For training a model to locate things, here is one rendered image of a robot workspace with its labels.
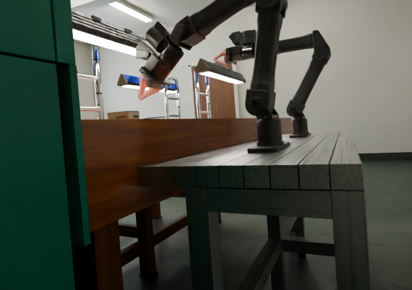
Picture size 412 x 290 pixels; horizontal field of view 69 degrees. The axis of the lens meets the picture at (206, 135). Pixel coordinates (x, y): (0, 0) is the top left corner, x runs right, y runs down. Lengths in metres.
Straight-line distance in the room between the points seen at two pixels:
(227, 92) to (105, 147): 5.55
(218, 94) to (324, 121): 2.09
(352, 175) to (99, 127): 0.41
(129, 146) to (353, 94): 5.26
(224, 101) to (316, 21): 2.20
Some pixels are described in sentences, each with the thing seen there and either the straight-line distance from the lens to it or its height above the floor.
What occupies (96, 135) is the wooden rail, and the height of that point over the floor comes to 0.74.
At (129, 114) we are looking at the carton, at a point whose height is 0.78.
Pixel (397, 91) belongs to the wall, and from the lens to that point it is 5.74.
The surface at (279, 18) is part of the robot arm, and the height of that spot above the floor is 1.00.
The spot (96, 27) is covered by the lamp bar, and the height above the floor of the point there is 1.07.
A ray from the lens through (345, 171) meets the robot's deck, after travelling 0.48.
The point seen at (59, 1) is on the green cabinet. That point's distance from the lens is 0.49.
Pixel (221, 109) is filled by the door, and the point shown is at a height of 1.09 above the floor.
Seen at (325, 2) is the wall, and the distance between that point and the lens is 6.03.
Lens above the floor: 0.74
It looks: 1 degrees down
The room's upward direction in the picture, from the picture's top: 4 degrees counter-clockwise
